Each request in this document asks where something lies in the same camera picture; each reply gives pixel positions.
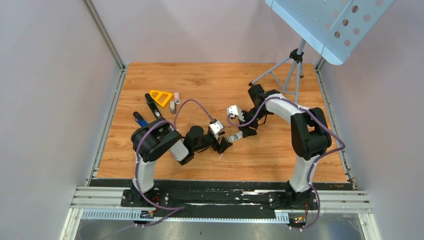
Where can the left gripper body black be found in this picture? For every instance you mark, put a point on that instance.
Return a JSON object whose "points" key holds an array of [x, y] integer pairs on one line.
{"points": [[208, 141]]}

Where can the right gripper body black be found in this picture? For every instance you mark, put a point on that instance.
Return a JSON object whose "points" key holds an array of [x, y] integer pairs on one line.
{"points": [[261, 114]]}

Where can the small white staple box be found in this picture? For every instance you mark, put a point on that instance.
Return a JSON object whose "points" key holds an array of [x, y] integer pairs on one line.
{"points": [[235, 137]]}

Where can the grey white stapler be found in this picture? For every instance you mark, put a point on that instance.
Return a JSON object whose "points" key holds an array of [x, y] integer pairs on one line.
{"points": [[173, 107]]}

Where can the pink stapler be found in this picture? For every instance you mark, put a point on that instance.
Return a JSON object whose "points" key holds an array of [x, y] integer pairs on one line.
{"points": [[177, 97]]}

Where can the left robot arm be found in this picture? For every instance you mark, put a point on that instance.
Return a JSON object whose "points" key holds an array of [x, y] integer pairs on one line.
{"points": [[151, 141]]}

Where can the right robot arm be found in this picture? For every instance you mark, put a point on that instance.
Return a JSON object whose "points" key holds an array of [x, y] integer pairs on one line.
{"points": [[308, 129]]}

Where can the yellow plastic triangle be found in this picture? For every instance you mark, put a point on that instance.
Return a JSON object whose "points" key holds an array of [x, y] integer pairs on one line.
{"points": [[161, 97]]}

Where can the light blue music stand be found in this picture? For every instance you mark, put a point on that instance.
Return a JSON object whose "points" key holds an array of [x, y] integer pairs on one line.
{"points": [[333, 28]]}

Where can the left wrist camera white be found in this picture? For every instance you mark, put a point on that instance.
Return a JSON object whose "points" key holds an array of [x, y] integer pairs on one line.
{"points": [[216, 128]]}

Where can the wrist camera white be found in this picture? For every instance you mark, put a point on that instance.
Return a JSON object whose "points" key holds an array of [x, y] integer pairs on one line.
{"points": [[216, 128], [234, 112]]}

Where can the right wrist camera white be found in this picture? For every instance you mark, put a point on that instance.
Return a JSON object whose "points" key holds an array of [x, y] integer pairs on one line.
{"points": [[234, 112]]}

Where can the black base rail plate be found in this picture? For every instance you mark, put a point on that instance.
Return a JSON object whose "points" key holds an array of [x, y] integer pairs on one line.
{"points": [[221, 199]]}

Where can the aluminium frame post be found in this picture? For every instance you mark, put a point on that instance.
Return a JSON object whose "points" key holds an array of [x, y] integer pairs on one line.
{"points": [[96, 18]]}

